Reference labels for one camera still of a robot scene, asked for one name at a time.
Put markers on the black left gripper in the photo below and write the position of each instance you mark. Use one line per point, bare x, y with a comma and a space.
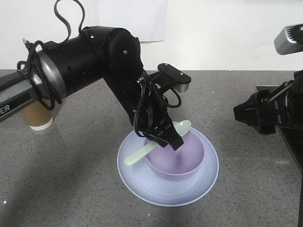
147, 107

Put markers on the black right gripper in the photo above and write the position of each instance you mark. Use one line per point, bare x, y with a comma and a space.
281, 107

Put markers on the mint green plastic spoon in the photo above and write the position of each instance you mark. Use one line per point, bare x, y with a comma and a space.
181, 128

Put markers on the purple plastic bowl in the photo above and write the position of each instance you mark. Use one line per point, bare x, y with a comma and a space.
177, 164

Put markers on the brown paper cup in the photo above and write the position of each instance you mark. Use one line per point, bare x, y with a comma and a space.
37, 116

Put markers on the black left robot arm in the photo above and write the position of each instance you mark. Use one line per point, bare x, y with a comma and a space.
54, 71

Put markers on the light blue plate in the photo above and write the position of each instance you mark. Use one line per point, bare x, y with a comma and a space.
159, 190

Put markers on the white paper sheet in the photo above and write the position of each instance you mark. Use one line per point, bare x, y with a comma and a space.
145, 19

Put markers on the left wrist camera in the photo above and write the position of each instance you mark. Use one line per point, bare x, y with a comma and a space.
173, 78

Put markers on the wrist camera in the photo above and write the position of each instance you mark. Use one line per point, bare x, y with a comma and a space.
173, 78
289, 40

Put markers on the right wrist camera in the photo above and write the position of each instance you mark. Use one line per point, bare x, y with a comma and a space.
289, 40

